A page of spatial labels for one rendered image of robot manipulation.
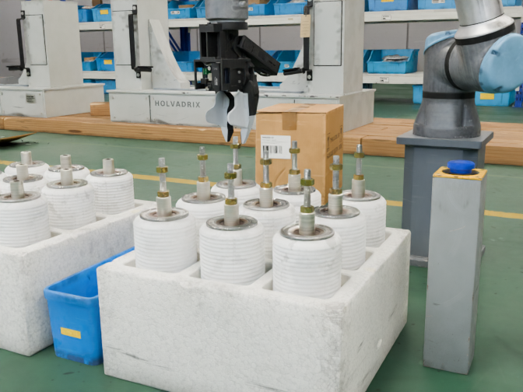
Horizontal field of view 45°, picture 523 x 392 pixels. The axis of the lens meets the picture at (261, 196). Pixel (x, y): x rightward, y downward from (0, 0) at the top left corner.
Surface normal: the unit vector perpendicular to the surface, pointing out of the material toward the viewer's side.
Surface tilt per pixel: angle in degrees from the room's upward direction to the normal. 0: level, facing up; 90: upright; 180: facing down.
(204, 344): 90
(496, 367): 0
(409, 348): 0
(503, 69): 97
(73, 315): 92
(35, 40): 90
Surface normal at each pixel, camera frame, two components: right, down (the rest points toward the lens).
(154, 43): -0.46, 0.21
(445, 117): -0.29, -0.08
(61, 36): 0.89, 0.10
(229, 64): 0.74, 0.15
